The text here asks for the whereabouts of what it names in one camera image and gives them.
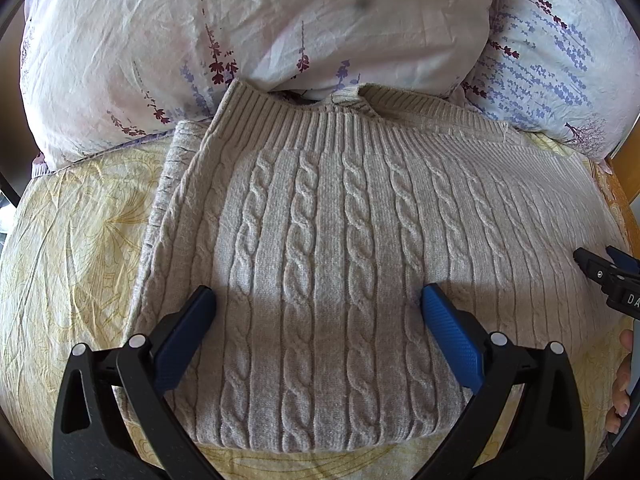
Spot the beige cable-knit sweater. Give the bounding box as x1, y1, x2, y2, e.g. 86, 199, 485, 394
122, 78, 626, 448

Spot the yellow patterned bedsheet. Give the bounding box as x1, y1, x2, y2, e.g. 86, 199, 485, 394
0, 127, 640, 480

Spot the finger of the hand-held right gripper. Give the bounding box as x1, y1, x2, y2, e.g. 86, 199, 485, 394
605, 245, 640, 277
572, 247, 617, 283

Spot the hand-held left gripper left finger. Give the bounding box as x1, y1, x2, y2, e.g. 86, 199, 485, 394
51, 285, 218, 480

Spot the wooden headboard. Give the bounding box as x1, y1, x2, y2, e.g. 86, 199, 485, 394
602, 120, 640, 176

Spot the white pillow with blue flowers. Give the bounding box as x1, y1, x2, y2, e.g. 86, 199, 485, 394
460, 0, 640, 162

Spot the white floral pillow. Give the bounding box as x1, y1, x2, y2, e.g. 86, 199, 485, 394
20, 0, 497, 172

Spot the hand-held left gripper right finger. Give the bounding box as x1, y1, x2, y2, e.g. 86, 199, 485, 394
420, 283, 586, 480

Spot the person's right hand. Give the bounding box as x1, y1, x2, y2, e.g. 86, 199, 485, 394
604, 329, 640, 434

